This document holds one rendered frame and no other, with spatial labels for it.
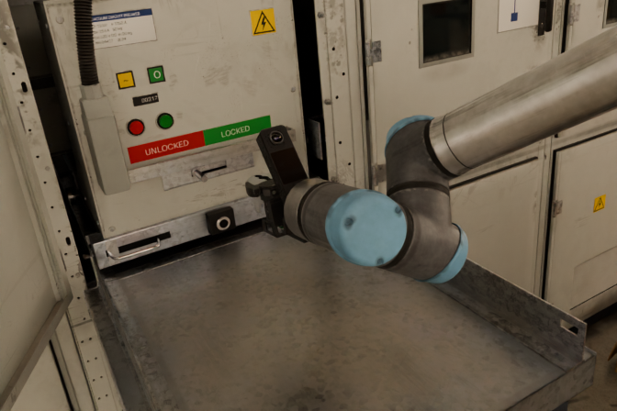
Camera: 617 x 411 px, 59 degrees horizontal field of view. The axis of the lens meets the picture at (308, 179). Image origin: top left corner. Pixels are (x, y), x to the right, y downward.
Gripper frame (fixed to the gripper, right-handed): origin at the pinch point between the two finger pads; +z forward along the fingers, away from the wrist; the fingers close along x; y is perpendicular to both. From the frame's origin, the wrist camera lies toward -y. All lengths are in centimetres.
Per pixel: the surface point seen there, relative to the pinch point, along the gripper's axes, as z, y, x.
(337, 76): 19.5, -13.0, 31.8
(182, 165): 21.8, -1.6, -6.8
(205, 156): 21.7, -2.3, -1.7
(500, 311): -27.5, 27.0, 27.5
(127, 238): 26.8, 11.1, -20.3
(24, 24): 77, -39, -26
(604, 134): 25, 24, 133
